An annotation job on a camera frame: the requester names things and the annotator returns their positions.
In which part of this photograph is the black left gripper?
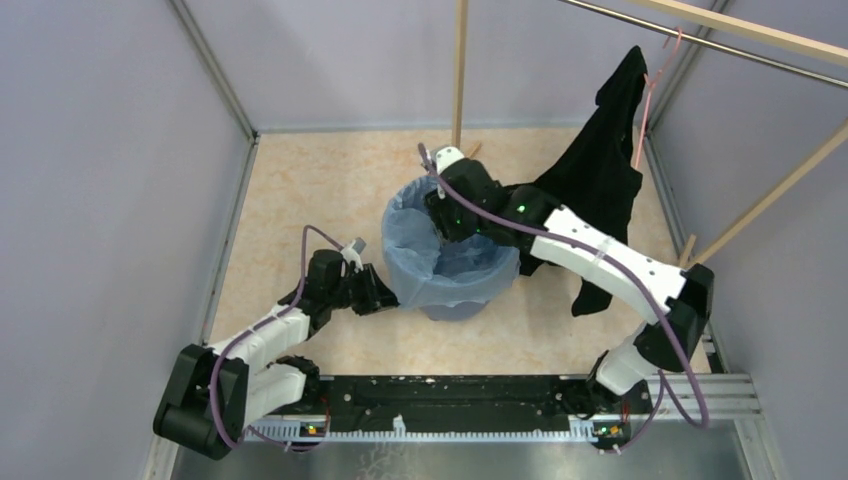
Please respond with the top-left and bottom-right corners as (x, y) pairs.
(327, 262), (403, 315)

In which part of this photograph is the light blue trash bag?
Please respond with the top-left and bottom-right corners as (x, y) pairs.
(381, 176), (520, 309)

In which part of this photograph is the blue plastic trash bin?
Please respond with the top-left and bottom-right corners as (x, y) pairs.
(419, 300), (490, 321)

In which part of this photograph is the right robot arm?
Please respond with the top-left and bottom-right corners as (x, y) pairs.
(422, 149), (715, 412)

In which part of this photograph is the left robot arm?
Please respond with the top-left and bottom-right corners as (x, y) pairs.
(152, 247), (399, 460)

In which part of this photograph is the black hanging garment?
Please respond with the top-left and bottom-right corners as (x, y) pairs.
(503, 44), (649, 318)

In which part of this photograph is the pink clothes hanger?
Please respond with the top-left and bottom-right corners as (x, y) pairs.
(631, 27), (683, 170)

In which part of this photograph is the metal hanging rod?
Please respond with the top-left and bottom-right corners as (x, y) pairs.
(562, 0), (847, 90)

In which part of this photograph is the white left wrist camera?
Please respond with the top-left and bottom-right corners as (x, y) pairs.
(340, 237), (367, 272)

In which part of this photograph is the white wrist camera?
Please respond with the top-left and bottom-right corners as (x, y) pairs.
(340, 237), (367, 272)
(428, 145), (467, 175)

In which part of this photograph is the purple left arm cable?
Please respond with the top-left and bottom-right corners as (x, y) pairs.
(208, 225), (346, 454)

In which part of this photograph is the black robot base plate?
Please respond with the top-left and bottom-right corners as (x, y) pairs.
(258, 374), (654, 435)

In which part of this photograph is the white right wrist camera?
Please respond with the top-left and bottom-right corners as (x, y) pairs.
(428, 145), (467, 175)

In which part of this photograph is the white slotted cable duct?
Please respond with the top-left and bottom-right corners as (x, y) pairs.
(244, 416), (599, 444)

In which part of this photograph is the wooden clothes rack frame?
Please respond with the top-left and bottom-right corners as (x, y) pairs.
(465, 1), (847, 275)

